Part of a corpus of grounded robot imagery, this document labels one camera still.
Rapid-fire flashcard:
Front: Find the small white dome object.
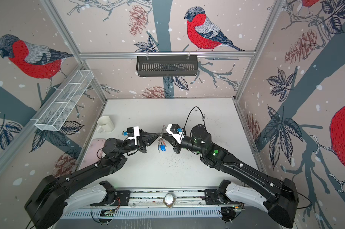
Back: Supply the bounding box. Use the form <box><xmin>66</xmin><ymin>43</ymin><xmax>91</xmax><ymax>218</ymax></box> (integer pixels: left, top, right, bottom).
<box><xmin>163</xmin><ymin>192</ymin><xmax>176</xmax><ymax>209</ymax></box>

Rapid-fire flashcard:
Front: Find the blue capped key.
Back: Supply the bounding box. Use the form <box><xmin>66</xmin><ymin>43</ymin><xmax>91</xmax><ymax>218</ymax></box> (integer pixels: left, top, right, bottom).
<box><xmin>158</xmin><ymin>143</ymin><xmax>166</xmax><ymax>152</ymax></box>

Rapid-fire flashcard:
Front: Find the pink rectangular tray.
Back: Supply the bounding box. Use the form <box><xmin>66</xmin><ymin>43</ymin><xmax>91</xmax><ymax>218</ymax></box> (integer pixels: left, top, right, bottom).
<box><xmin>79</xmin><ymin>138</ymin><xmax>106</xmax><ymax>170</ymax></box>

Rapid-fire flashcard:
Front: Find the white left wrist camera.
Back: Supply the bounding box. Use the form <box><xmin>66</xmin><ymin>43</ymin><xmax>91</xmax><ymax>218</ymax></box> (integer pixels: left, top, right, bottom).
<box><xmin>123</xmin><ymin>127</ymin><xmax>140</xmax><ymax>146</ymax></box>

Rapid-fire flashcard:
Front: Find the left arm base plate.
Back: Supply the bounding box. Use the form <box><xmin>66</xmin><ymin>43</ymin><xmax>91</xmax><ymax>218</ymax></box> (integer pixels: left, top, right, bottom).
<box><xmin>91</xmin><ymin>190</ymin><xmax>131</xmax><ymax>207</ymax></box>

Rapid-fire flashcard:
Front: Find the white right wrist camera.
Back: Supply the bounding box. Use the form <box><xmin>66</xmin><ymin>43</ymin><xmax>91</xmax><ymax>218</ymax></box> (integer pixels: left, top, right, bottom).
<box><xmin>166</xmin><ymin>124</ymin><xmax>185</xmax><ymax>145</ymax></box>

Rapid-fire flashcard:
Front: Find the white wire mesh basket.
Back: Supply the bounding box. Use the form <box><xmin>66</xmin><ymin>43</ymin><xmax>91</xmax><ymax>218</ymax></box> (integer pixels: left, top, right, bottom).
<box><xmin>35</xmin><ymin>70</ymin><xmax>94</xmax><ymax>131</ymax></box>

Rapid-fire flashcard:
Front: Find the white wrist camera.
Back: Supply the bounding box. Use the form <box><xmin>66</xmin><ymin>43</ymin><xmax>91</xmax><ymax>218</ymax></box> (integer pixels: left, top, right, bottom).
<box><xmin>166</xmin><ymin>124</ymin><xmax>185</xmax><ymax>145</ymax></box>
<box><xmin>123</xmin><ymin>127</ymin><xmax>140</xmax><ymax>146</ymax></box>

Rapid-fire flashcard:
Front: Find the black slotted wall basket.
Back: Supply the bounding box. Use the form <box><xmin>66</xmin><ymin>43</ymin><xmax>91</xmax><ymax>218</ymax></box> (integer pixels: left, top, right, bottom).
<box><xmin>136</xmin><ymin>55</ymin><xmax>198</xmax><ymax>77</ymax></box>

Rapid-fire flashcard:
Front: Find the white ceramic mug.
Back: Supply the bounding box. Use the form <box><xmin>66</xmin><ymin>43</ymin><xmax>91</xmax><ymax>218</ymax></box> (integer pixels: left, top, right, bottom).
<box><xmin>96</xmin><ymin>116</ymin><xmax>115</xmax><ymax>133</ymax></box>

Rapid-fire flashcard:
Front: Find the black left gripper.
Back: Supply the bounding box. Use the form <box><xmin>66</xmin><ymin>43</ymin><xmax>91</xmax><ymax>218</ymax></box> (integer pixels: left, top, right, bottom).
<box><xmin>119</xmin><ymin>130</ymin><xmax>159</xmax><ymax>156</ymax></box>

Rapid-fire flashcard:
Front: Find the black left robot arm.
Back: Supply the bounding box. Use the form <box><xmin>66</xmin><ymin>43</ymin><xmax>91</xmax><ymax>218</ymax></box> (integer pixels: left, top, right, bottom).
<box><xmin>25</xmin><ymin>130</ymin><xmax>161</xmax><ymax>229</ymax></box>

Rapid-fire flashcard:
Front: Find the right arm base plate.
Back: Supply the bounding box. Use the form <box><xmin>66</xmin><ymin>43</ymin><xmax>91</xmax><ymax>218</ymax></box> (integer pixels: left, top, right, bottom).
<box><xmin>202</xmin><ymin>189</ymin><xmax>242</xmax><ymax>206</ymax></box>

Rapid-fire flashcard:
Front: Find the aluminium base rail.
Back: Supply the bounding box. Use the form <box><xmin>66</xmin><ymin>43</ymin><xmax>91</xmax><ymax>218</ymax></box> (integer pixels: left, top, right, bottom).
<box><xmin>60</xmin><ymin>187</ymin><xmax>265</xmax><ymax>210</ymax></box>

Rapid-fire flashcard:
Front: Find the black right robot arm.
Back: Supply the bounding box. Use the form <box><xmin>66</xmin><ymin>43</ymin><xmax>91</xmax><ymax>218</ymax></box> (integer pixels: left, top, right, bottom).
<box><xmin>162</xmin><ymin>124</ymin><xmax>299</xmax><ymax>229</ymax></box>

